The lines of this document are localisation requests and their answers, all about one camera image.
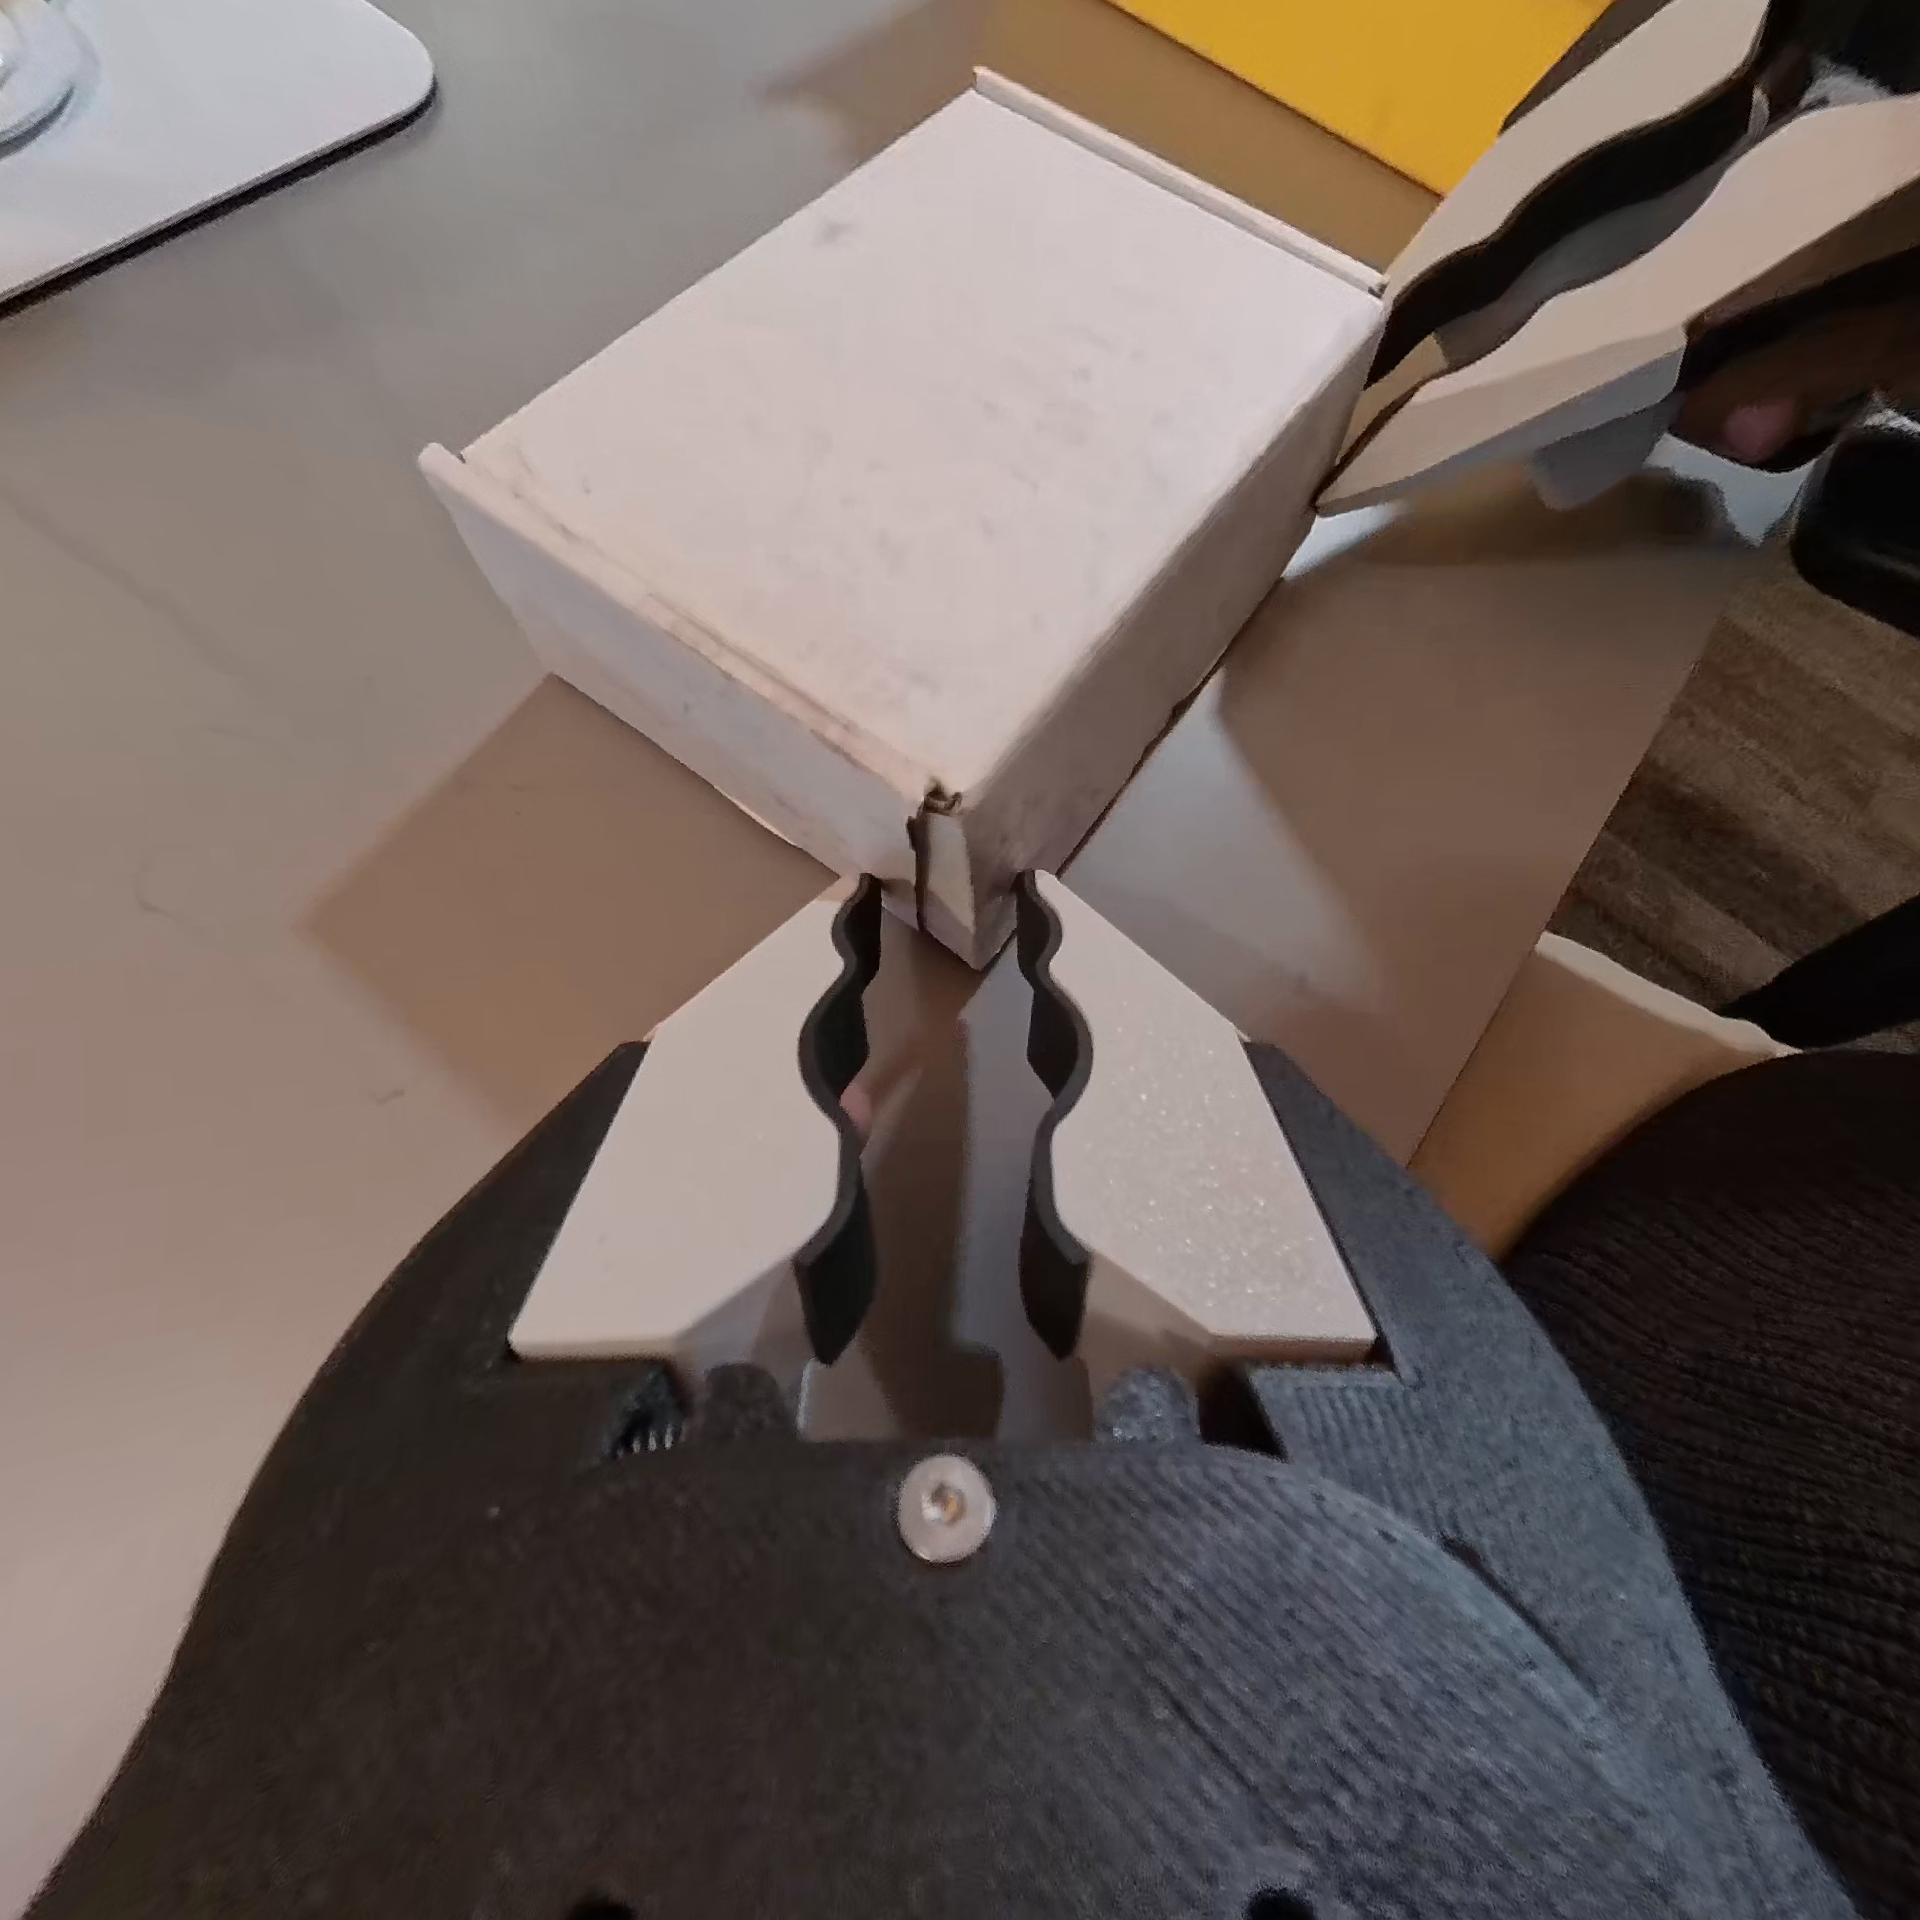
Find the person's right hand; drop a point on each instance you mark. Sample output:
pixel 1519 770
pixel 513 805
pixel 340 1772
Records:
pixel 1770 406

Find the white stand base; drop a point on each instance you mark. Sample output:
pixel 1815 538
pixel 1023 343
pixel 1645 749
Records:
pixel 226 135

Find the large yellow plastic bin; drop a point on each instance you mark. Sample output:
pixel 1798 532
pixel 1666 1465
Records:
pixel 1350 60

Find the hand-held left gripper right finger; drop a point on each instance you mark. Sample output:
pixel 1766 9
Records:
pixel 1214 1201

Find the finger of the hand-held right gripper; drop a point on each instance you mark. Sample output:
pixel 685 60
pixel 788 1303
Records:
pixel 1724 241
pixel 1590 106

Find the grey desk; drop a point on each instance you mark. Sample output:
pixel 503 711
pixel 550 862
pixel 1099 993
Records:
pixel 226 676

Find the white cardboard box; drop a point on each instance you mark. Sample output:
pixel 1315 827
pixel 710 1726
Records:
pixel 931 452

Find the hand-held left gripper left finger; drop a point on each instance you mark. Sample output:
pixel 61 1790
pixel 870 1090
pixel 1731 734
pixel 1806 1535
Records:
pixel 692 1185

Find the person's khaki pants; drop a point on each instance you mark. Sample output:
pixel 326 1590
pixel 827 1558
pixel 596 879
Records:
pixel 1561 1079

